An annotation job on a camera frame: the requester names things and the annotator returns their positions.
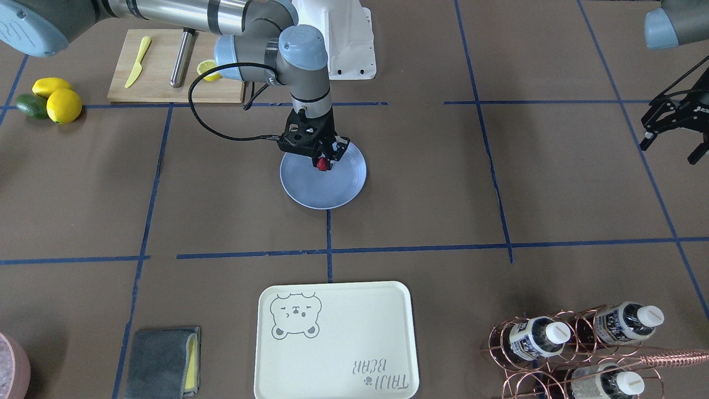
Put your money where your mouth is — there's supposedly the bottle white cap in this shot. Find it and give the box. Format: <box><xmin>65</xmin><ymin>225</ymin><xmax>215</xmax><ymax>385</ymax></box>
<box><xmin>507</xmin><ymin>316</ymin><xmax>572</xmax><ymax>363</ymax></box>
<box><xmin>567</xmin><ymin>363</ymin><xmax>645</xmax><ymax>398</ymax></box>
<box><xmin>593</xmin><ymin>301</ymin><xmax>665</xmax><ymax>345</ymax></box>

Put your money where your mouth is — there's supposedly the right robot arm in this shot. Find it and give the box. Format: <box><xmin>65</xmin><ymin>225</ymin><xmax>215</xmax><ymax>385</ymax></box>
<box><xmin>1</xmin><ymin>1</ymin><xmax>350</xmax><ymax>171</ymax></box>

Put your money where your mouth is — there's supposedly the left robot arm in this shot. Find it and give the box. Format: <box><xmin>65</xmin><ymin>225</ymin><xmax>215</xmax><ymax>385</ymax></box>
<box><xmin>640</xmin><ymin>1</ymin><xmax>708</xmax><ymax>165</ymax></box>

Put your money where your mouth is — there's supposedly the bottle white cap rear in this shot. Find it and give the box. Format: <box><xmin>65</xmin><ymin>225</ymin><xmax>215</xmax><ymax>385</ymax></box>
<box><xmin>593</xmin><ymin>301</ymin><xmax>665</xmax><ymax>345</ymax></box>

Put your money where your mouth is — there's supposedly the copper wire bottle rack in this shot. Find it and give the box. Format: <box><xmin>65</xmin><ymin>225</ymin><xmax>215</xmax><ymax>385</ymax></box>
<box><xmin>480</xmin><ymin>316</ymin><xmax>707</xmax><ymax>398</ymax></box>

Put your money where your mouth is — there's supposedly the green lime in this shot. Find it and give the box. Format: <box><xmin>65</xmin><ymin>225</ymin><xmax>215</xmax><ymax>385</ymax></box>
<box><xmin>15</xmin><ymin>94</ymin><xmax>49</xmax><ymax>120</ymax></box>

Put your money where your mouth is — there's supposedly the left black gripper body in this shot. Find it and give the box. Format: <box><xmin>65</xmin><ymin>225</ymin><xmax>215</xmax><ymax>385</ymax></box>
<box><xmin>643</xmin><ymin>71</ymin><xmax>708</xmax><ymax>134</ymax></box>

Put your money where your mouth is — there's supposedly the yellow plastic knife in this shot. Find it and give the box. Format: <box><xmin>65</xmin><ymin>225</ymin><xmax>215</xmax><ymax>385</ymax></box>
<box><xmin>124</xmin><ymin>36</ymin><xmax>152</xmax><ymax>89</ymax></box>

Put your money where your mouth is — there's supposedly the red strawberry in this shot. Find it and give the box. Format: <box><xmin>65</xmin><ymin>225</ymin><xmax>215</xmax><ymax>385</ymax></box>
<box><xmin>316</xmin><ymin>157</ymin><xmax>330</xmax><ymax>172</ymax></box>

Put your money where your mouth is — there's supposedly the bottle white cap front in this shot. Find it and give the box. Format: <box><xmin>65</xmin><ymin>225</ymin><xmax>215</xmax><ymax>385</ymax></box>
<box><xmin>567</xmin><ymin>363</ymin><xmax>645</xmax><ymax>398</ymax></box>

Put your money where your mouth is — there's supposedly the grey folded cloth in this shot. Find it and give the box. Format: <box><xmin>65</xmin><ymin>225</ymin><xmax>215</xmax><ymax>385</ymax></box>
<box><xmin>124</xmin><ymin>326</ymin><xmax>202</xmax><ymax>398</ymax></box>

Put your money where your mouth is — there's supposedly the cream bear tray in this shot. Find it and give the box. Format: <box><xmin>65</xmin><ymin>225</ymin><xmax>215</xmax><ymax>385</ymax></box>
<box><xmin>254</xmin><ymin>281</ymin><xmax>420</xmax><ymax>398</ymax></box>

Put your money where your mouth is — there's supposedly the pink bowl with ice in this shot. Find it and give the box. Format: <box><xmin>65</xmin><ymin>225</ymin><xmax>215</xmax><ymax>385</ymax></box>
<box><xmin>1</xmin><ymin>333</ymin><xmax>31</xmax><ymax>398</ymax></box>

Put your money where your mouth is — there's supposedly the blue plate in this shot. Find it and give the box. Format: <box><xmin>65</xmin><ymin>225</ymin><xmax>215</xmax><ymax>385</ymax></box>
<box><xmin>280</xmin><ymin>143</ymin><xmax>367</xmax><ymax>210</ymax></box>

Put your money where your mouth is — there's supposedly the yellow lemon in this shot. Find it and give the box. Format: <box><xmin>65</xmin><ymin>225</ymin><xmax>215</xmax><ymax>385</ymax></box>
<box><xmin>32</xmin><ymin>76</ymin><xmax>73</xmax><ymax>99</ymax></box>
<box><xmin>47</xmin><ymin>88</ymin><xmax>83</xmax><ymax>124</ymax></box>

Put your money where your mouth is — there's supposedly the wooden cutting board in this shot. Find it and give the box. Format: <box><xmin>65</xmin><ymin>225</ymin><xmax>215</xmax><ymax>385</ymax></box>
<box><xmin>108</xmin><ymin>28</ymin><xmax>218</xmax><ymax>104</ymax></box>

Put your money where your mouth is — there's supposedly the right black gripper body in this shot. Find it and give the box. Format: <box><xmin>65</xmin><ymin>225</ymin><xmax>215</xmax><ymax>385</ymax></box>
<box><xmin>287</xmin><ymin>109</ymin><xmax>338</xmax><ymax>161</ymax></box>

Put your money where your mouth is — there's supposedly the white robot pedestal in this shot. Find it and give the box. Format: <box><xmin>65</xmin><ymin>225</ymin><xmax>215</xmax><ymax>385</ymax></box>
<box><xmin>292</xmin><ymin>1</ymin><xmax>377</xmax><ymax>81</ymax></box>

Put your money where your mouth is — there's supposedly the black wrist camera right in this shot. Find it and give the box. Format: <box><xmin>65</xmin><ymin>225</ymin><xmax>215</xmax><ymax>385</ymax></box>
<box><xmin>276</xmin><ymin>124</ymin><xmax>351</xmax><ymax>164</ymax></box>

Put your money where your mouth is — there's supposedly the lemon half slice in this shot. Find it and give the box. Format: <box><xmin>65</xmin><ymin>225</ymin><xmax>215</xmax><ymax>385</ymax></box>
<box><xmin>197</xmin><ymin>60</ymin><xmax>222</xmax><ymax>81</ymax></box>

